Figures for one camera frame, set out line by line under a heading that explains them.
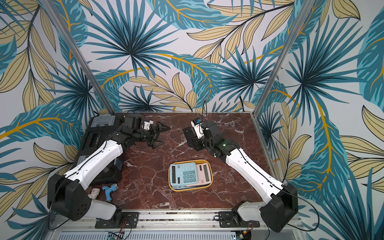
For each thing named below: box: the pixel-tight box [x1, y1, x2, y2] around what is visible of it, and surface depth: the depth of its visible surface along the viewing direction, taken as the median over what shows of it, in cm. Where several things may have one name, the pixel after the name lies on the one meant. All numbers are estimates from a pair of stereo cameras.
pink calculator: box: [190, 162, 212, 187], surface depth 84 cm
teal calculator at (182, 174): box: [169, 162, 198, 190], surface depth 81 cm
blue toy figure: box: [102, 184, 119, 201], surface depth 82 cm
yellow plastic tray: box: [168, 159, 214, 192], surface depth 82 cm
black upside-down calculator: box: [182, 126, 204, 152], surface depth 69 cm
